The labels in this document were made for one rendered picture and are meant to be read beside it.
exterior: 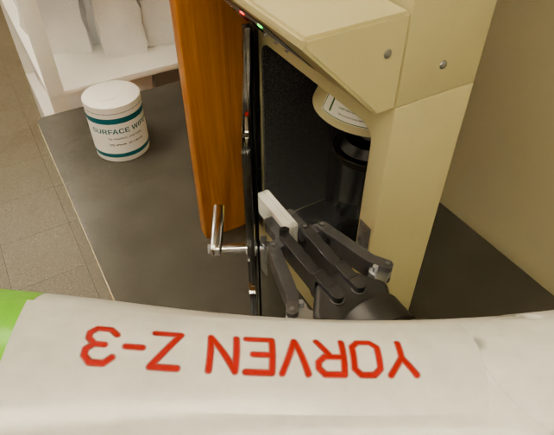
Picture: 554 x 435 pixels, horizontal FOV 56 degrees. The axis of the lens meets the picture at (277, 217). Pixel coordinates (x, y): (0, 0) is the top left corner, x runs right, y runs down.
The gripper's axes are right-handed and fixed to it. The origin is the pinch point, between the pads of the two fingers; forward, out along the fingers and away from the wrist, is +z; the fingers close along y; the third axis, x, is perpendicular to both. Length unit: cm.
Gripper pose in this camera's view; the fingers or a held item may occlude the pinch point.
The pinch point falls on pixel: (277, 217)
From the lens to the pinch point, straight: 59.9
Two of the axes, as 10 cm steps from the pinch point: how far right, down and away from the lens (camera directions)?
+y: -8.7, 3.4, -3.6
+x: 0.0, 7.3, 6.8
